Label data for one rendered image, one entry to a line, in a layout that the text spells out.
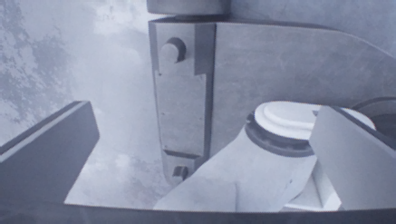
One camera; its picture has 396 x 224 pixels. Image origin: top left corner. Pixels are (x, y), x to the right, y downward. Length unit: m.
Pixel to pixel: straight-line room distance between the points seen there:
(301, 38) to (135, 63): 0.52
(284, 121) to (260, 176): 0.10
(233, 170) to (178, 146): 0.30
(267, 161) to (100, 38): 0.66
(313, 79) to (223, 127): 0.24
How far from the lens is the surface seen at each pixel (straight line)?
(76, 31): 0.85
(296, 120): 0.36
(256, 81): 0.47
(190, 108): 0.50
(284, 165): 0.33
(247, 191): 0.28
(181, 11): 0.43
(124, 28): 0.73
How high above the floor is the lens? 0.61
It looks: 58 degrees down
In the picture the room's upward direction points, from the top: 155 degrees counter-clockwise
